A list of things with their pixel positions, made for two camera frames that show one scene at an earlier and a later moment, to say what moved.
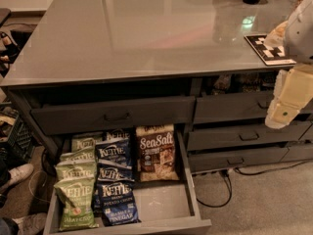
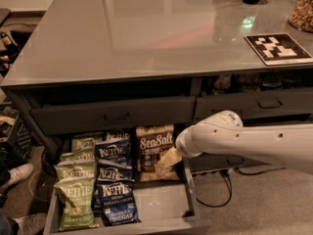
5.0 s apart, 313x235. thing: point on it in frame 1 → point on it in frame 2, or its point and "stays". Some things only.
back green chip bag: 80,143 stays
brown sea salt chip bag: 156,153 stays
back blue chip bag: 116,134 stays
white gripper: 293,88 → 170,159
